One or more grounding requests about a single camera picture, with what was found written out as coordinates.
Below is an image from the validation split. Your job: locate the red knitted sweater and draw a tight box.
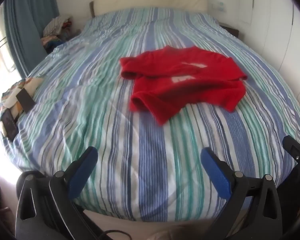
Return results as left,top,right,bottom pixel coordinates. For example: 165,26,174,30
119,45,248,125

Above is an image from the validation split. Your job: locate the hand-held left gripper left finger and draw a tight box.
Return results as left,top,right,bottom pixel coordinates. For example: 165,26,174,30
15,146,108,240

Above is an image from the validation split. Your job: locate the black flat case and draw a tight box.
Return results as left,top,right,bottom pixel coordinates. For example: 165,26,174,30
2,110,19,141

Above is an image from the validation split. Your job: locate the blue curtain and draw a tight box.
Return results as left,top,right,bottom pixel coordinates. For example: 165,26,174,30
2,0,60,78

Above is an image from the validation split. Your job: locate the patterned cloth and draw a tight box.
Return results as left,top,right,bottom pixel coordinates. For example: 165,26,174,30
0,77,44,140

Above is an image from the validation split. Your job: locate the wall socket panel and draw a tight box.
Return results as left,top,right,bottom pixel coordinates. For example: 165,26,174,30
211,1,227,12

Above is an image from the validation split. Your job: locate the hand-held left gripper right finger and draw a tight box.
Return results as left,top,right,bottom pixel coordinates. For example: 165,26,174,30
201,147,282,240

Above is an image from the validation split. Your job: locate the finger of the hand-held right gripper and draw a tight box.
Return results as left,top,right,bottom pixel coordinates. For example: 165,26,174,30
282,135,300,167

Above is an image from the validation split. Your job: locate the cream padded headboard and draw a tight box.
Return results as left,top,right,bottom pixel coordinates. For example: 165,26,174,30
89,0,208,18

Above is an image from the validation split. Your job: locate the striped bed cover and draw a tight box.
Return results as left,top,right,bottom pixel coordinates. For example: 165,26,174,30
0,7,300,222

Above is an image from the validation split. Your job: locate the black wallet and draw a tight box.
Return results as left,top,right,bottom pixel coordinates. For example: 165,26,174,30
16,87,36,113

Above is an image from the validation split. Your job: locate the black cable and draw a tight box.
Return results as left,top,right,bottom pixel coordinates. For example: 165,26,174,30
100,229,134,240

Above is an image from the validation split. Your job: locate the dark wooden nightstand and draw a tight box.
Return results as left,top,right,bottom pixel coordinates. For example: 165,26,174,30
218,22,240,38

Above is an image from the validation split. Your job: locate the white wardrobe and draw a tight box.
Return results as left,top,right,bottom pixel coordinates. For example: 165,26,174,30
240,0,300,100

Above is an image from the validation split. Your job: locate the pile of clothes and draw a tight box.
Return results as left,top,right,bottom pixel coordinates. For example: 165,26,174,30
41,15,75,53

